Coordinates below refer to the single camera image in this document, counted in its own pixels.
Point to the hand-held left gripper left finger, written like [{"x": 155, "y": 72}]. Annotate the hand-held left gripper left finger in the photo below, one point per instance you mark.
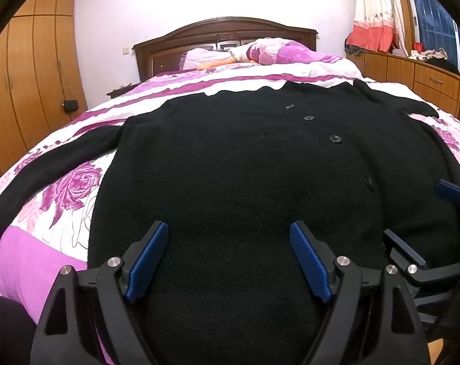
[{"x": 148, "y": 262}]

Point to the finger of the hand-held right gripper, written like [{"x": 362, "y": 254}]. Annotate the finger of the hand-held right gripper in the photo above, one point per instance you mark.
[
  {"x": 452, "y": 192},
  {"x": 405, "y": 247}
]

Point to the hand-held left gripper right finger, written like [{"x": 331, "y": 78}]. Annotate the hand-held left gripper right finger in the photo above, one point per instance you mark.
[{"x": 310, "y": 262}]

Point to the black buttoned cardigan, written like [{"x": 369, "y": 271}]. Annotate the black buttoned cardigan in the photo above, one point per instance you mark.
[{"x": 233, "y": 178}]

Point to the pink purple floral bedspread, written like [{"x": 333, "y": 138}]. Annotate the pink purple floral bedspread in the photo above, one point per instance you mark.
[{"x": 62, "y": 197}]

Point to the dark cloth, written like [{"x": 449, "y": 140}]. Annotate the dark cloth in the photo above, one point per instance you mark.
[{"x": 445, "y": 65}]

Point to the wooden cabinet counter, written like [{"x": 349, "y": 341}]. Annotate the wooden cabinet counter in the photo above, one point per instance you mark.
[{"x": 397, "y": 70}]

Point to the beige cloth pile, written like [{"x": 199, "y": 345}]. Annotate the beige cloth pile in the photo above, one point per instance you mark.
[{"x": 427, "y": 55}]

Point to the dark wooden nightstand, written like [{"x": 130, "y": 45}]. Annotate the dark wooden nightstand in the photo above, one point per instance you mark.
[{"x": 119, "y": 92}]

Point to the window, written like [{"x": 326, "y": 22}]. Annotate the window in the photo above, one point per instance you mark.
[{"x": 431, "y": 15}]

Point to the floral curtain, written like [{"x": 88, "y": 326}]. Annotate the floral curtain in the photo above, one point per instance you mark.
[{"x": 370, "y": 7}]

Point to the pale purple pillow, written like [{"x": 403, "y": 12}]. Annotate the pale purple pillow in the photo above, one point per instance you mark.
[{"x": 199, "y": 57}]

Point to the white orange plush toy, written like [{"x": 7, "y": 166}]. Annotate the white orange plush toy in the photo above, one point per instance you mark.
[{"x": 239, "y": 55}]

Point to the dark wooden headboard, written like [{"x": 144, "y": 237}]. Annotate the dark wooden headboard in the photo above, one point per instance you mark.
[{"x": 176, "y": 38}]

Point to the wooden wardrobe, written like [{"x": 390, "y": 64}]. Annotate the wooden wardrobe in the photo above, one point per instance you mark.
[{"x": 24, "y": 64}]

